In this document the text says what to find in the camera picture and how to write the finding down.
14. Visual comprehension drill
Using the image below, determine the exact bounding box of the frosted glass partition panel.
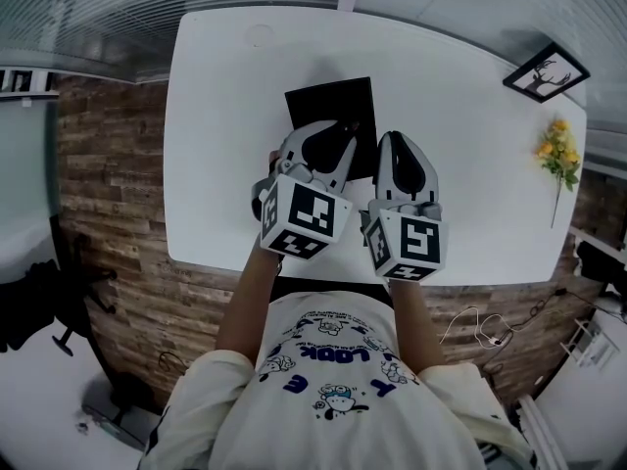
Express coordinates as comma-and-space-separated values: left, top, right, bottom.
0, 90, 64, 284

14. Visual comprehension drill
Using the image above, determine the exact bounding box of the white wire rack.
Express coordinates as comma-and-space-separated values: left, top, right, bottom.
557, 309, 624, 377

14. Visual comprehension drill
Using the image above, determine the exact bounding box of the black storage box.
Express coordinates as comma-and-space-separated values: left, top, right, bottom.
284, 76, 379, 182

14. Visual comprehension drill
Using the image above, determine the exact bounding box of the black office chair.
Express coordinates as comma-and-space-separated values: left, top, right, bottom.
0, 256, 120, 357

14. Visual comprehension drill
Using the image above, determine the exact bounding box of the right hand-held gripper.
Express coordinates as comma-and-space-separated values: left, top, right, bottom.
359, 130, 450, 284

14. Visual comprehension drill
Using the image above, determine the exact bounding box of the person's printed cream shirt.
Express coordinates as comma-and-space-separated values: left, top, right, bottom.
143, 289, 536, 470

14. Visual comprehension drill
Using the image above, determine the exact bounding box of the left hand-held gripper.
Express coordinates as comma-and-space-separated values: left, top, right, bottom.
251, 119, 359, 262

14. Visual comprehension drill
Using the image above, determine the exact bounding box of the black framed deer picture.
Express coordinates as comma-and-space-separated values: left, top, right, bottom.
502, 41, 592, 105

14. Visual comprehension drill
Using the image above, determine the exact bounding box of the white cable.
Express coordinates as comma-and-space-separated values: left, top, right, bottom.
437, 305, 516, 350

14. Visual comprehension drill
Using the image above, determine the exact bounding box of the person's right forearm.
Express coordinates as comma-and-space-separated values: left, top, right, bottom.
385, 275, 448, 377

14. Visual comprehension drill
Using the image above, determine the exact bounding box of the black cable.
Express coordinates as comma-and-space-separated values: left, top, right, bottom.
504, 286, 570, 335

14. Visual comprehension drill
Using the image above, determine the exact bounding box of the person's left forearm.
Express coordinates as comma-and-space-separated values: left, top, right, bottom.
215, 232, 286, 367

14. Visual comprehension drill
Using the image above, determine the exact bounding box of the yellow artificial flower sprig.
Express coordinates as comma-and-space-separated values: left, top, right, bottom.
533, 118, 583, 230

